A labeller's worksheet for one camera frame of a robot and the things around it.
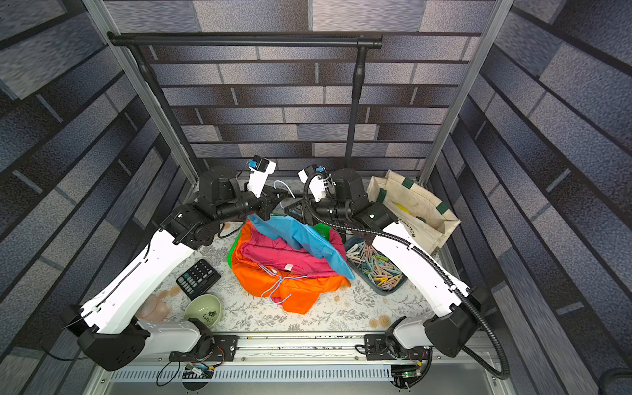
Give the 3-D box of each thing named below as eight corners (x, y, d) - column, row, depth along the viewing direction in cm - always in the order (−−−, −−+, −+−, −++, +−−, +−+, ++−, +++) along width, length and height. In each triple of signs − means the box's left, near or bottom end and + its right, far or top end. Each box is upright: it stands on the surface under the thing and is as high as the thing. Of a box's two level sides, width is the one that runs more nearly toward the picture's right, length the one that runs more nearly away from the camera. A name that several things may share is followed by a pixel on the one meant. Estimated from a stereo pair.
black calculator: (178, 283, 88) (174, 280, 86) (206, 260, 94) (203, 257, 92) (193, 302, 84) (190, 299, 82) (222, 276, 90) (219, 274, 88)
